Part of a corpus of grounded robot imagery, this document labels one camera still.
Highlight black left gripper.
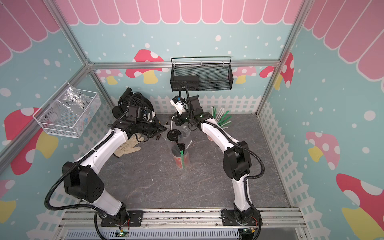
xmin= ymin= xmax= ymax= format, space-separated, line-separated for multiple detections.
xmin=136 ymin=117 xmax=167 ymax=138

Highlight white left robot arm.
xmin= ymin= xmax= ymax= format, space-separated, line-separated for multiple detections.
xmin=44 ymin=89 xmax=166 ymax=226

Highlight clear plastic carrier bag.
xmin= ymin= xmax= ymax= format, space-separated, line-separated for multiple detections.
xmin=164 ymin=122 xmax=192 ymax=156

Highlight green straw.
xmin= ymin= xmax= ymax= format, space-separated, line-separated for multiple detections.
xmin=180 ymin=150 xmax=185 ymax=169

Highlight red cartoon milk tea cup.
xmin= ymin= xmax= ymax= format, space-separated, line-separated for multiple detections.
xmin=167 ymin=129 xmax=182 ymax=143

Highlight white wire wall basket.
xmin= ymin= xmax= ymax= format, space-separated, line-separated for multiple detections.
xmin=33 ymin=83 xmax=102 ymax=139

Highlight green and white straws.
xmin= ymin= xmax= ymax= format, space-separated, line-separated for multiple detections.
xmin=212 ymin=107 xmax=232 ymax=129

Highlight black cable reel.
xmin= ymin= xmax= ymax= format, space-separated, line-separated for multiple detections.
xmin=112 ymin=88 xmax=155 ymax=123

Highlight black mesh wall basket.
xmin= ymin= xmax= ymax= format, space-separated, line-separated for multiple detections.
xmin=170 ymin=56 xmax=234 ymax=92

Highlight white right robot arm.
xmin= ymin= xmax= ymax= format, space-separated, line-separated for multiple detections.
xmin=170 ymin=82 xmax=265 ymax=229

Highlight beige work gloves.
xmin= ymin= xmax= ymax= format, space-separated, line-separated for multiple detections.
xmin=114 ymin=134 xmax=144 ymax=158

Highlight clear bag in basket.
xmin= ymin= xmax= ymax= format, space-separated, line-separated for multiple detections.
xmin=56 ymin=85 xmax=93 ymax=127

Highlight black box in basket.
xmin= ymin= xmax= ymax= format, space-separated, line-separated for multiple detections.
xmin=170 ymin=76 xmax=200 ymax=92

